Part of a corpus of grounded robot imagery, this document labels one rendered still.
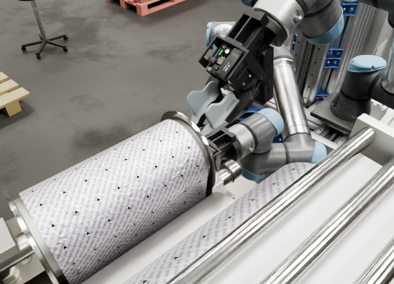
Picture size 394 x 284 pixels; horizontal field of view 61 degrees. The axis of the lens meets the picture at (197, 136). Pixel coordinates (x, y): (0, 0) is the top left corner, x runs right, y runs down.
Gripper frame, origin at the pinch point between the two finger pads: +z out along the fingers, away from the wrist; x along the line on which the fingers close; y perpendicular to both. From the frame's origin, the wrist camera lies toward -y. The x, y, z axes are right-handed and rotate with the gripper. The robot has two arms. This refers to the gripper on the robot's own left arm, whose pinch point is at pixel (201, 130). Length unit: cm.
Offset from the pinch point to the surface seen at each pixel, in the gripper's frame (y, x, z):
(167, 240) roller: 7.4, 11.4, 14.2
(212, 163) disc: 3.5, 7.6, 2.6
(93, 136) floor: -117, -156, 58
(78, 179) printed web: 17.4, 1.2, 13.7
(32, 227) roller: 21.2, 3.5, 19.9
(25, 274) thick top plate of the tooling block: 3.7, -10.4, 41.4
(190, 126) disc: 6.5, 2.4, 0.2
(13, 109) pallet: -91, -219, 82
